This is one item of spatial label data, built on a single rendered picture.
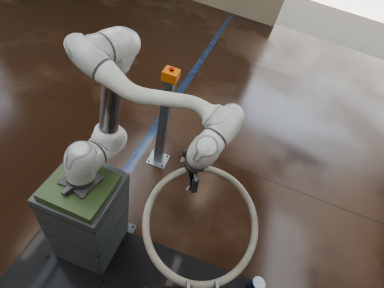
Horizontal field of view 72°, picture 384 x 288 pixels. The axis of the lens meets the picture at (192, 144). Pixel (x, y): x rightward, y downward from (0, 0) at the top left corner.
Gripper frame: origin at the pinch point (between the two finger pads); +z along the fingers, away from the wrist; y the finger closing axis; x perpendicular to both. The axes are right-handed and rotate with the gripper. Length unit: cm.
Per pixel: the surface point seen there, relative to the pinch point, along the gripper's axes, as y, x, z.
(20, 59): -233, -140, 207
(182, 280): 41.5, -12.6, -10.6
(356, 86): -151, 401, 232
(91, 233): 15, -50, 38
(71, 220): 6, -58, 34
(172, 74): -87, 17, 48
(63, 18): -356, -92, 262
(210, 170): 2.2, 8.6, -10.6
